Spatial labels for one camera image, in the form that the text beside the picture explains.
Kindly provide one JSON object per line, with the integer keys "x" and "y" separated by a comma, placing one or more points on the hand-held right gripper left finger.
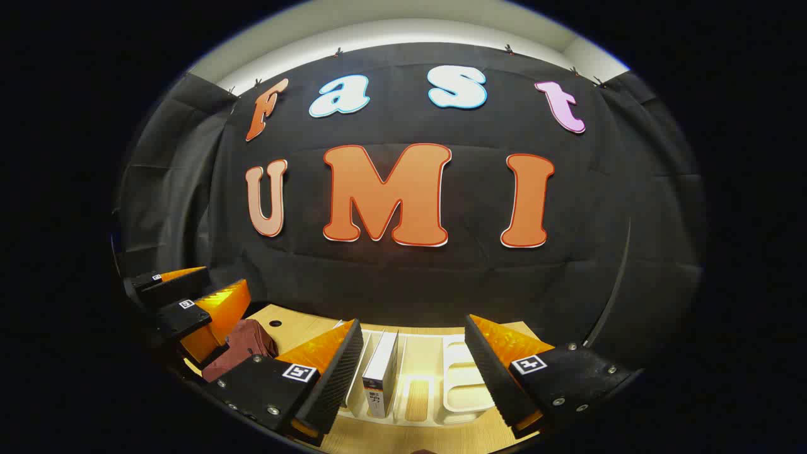
{"x": 334, "y": 384}

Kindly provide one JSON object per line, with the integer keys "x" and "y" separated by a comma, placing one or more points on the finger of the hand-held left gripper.
{"x": 183, "y": 318}
{"x": 170, "y": 290}

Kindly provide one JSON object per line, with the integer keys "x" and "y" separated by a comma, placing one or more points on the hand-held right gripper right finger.
{"x": 492, "y": 378}

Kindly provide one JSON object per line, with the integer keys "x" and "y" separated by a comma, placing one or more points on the white bookshelf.
{"x": 463, "y": 384}

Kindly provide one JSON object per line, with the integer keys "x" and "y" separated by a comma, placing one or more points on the white book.
{"x": 384, "y": 366}

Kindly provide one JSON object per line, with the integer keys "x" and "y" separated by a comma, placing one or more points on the maroon schoolbag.
{"x": 246, "y": 343}

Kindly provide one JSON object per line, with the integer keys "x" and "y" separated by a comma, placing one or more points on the black backdrop cloth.
{"x": 441, "y": 284}

